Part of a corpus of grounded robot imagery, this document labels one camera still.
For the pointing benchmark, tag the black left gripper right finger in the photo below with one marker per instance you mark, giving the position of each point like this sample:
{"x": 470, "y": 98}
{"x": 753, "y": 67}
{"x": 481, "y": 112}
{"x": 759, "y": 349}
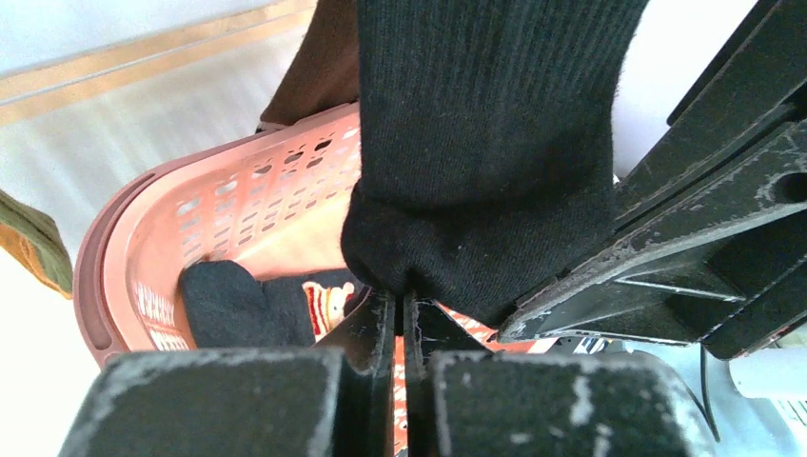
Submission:
{"x": 466, "y": 400}

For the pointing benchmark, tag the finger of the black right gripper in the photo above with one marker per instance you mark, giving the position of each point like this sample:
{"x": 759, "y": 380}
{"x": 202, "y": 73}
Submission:
{"x": 725, "y": 266}
{"x": 760, "y": 68}

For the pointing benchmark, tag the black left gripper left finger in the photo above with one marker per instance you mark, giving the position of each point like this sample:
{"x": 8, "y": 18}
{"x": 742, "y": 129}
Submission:
{"x": 333, "y": 399}

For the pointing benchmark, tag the navy blue sock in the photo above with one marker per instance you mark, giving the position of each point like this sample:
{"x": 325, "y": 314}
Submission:
{"x": 226, "y": 307}

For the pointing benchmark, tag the pink plastic laundry basket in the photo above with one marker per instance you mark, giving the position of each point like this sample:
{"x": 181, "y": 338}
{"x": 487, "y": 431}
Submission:
{"x": 272, "y": 204}

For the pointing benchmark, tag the black sock with beige stripes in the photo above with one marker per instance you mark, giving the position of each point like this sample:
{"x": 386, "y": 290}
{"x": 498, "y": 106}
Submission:
{"x": 486, "y": 146}

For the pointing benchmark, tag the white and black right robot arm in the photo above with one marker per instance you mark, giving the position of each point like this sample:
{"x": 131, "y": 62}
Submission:
{"x": 676, "y": 41}

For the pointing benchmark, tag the olive green and orange sock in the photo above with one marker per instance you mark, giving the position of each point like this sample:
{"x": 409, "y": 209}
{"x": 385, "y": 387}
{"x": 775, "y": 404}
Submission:
{"x": 33, "y": 240}

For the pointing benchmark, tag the brown sock with striped toe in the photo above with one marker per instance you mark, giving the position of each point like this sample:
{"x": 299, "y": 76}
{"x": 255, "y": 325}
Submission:
{"x": 325, "y": 70}

